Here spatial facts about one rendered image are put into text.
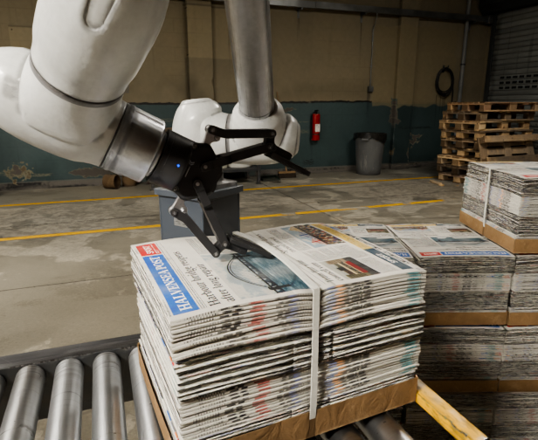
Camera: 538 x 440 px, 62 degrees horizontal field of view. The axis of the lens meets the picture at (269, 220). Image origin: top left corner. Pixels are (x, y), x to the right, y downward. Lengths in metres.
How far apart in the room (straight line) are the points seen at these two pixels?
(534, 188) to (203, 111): 0.97
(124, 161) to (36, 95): 0.12
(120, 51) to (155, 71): 7.28
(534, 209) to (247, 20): 0.95
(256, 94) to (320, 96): 7.38
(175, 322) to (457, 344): 1.14
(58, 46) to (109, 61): 0.05
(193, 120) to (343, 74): 7.55
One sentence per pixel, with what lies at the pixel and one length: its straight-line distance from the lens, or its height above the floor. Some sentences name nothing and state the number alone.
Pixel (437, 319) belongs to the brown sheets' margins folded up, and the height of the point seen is 0.63.
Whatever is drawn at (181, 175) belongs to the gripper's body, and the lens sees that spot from 0.60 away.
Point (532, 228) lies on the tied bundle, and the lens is 1.50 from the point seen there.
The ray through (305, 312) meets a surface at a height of 1.00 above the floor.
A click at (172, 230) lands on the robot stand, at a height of 0.87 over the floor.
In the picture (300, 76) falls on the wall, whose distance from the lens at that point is 8.44.
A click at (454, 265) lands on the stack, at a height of 0.80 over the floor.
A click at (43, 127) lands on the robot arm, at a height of 1.23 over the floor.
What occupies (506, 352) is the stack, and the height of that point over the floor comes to 0.52.
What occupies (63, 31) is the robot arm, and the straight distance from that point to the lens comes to 0.48.
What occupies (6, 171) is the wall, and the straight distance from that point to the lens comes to 7.85.
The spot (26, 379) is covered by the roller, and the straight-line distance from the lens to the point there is 0.92.
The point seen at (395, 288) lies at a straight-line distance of 0.66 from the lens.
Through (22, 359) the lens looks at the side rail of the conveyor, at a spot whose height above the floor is 0.80.
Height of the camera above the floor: 1.26
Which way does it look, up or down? 14 degrees down
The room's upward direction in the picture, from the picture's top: straight up
